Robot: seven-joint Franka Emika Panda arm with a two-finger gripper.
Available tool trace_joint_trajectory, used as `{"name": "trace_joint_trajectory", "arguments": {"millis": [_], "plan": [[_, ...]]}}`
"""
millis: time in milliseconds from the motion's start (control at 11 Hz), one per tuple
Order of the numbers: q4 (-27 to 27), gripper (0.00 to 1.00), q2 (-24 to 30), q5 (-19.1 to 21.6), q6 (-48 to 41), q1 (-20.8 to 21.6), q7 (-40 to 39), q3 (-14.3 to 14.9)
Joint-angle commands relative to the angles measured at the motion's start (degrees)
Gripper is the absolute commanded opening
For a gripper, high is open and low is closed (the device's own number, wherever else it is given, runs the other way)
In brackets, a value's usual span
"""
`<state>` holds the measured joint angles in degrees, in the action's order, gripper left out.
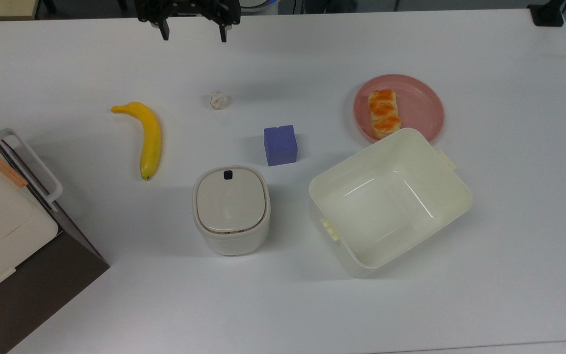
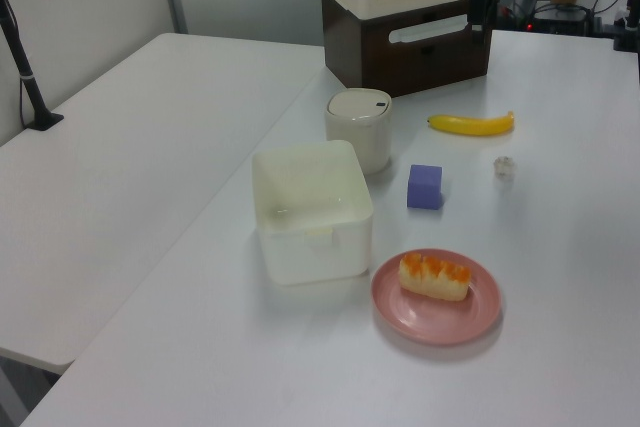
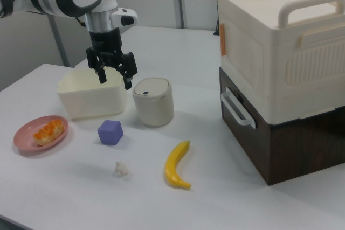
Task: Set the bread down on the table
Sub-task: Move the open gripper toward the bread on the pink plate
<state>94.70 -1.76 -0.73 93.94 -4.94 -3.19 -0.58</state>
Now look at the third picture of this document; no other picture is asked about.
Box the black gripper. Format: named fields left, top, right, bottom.
left=86, top=27, right=139, bottom=90

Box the bread with orange topping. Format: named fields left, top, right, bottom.
left=33, top=119, right=65, bottom=146

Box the cream rectangular plastic bin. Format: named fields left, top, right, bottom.
left=56, top=68, right=127, bottom=121

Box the cream cylindrical lidded trash can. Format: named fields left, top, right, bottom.
left=132, top=77, right=175, bottom=128

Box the purple cube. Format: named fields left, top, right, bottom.
left=97, top=120, right=125, bottom=146

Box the small white crumpled ball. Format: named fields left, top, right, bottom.
left=113, top=161, right=130, bottom=178

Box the yellow banana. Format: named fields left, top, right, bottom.
left=164, top=140, right=192, bottom=189

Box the pink plate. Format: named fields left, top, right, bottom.
left=13, top=115, right=70, bottom=156

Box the cream plastic storage box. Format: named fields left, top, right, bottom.
left=217, top=0, right=345, bottom=126

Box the dark brown wooden drawer cabinet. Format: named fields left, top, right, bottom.
left=218, top=67, right=345, bottom=186

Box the white drawer handle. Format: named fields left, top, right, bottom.
left=220, top=87, right=257, bottom=129

